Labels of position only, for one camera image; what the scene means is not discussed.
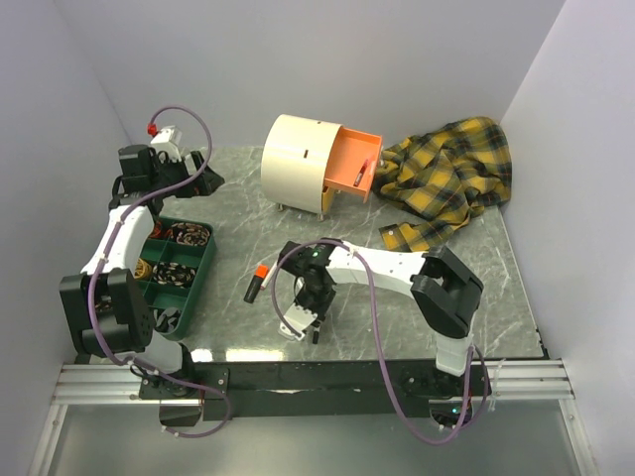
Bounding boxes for dark red pen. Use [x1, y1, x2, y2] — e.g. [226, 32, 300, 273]
[353, 159, 370, 187]

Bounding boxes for yellow plaid cloth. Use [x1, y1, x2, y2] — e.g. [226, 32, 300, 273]
[372, 116, 512, 252]

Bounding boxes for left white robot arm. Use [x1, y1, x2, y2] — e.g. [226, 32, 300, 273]
[60, 145, 224, 399]

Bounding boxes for black binder clips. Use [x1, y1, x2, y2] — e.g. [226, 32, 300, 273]
[155, 307, 182, 334]

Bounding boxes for round drawer organizer box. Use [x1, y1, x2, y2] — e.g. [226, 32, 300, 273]
[261, 114, 383, 216]

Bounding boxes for yellow rubber bands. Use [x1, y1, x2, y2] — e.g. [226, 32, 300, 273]
[134, 259, 153, 281]

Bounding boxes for orange black highlighter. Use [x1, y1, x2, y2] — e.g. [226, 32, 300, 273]
[243, 264, 269, 303]

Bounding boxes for green compartment tray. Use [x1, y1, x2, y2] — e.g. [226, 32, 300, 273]
[134, 216, 217, 341]

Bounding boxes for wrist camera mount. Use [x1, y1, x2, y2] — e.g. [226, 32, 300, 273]
[278, 304, 318, 341]
[150, 126, 183, 162]

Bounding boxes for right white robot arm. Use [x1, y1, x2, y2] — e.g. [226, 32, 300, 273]
[277, 239, 483, 395]

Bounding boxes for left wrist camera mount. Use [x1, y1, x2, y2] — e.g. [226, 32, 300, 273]
[150, 126, 183, 162]

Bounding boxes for black base beam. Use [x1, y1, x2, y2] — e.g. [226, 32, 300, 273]
[132, 359, 491, 427]

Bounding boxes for orange rubber bands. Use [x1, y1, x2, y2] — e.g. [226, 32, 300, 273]
[149, 221, 165, 240]

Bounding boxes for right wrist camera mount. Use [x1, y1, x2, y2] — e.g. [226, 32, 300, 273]
[278, 304, 318, 341]

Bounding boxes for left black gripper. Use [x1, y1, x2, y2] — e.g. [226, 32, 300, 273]
[150, 151, 224, 198]

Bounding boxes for purple cap marker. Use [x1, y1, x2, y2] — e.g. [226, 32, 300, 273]
[261, 262, 278, 290]

